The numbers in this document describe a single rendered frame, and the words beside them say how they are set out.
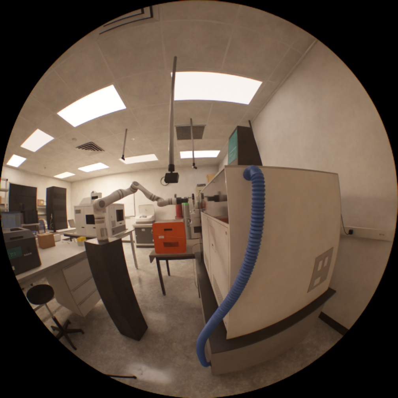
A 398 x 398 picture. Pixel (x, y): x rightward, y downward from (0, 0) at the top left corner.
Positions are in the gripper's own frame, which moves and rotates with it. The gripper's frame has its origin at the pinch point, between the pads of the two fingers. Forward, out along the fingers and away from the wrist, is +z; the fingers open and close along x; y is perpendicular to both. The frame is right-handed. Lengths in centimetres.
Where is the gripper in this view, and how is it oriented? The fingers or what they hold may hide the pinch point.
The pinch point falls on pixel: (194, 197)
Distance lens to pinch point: 134.4
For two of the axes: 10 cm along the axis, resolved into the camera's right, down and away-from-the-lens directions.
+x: 0.8, -0.5, -10.0
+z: 9.9, -0.7, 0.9
